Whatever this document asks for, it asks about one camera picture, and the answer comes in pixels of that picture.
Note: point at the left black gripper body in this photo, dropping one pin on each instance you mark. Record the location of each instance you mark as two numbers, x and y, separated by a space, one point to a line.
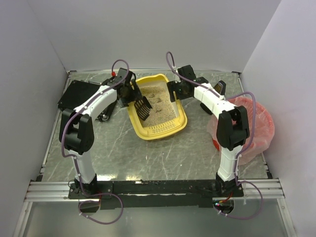
134 93

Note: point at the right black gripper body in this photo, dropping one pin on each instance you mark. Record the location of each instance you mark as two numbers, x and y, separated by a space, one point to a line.
173 89

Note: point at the black litter scoop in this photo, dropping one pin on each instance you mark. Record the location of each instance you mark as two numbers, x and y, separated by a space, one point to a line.
142 107

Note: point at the yellow litter box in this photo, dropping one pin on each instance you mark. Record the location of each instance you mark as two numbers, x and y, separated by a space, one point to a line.
164 129

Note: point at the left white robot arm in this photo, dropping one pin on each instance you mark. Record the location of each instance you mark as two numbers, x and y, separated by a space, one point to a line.
76 141

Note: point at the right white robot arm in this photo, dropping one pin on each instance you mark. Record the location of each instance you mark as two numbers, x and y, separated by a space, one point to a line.
232 121

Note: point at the cat litter pellets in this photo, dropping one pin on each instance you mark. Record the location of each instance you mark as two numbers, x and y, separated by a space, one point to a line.
162 110

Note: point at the black flat box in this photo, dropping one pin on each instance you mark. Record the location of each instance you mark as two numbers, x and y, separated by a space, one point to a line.
90 99

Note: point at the red basket with bag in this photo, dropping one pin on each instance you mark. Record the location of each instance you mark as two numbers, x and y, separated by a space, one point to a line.
264 128

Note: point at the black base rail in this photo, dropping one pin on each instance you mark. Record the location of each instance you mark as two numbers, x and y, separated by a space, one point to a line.
166 193

